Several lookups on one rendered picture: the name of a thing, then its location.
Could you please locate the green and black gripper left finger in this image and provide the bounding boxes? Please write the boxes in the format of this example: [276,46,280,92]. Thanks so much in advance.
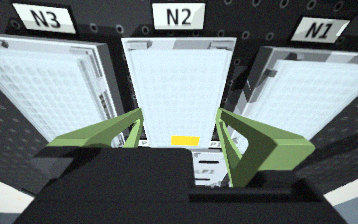
[45,107,144,148]

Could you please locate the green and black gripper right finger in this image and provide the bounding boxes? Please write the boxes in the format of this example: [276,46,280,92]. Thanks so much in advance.
[215,107,315,187]

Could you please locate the white rectangular plate with slots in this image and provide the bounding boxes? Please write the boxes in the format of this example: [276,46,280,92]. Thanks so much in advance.
[189,149,228,187]

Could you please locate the black perforated breadboard plate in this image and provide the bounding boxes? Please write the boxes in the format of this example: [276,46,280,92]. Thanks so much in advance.
[0,0,358,195]

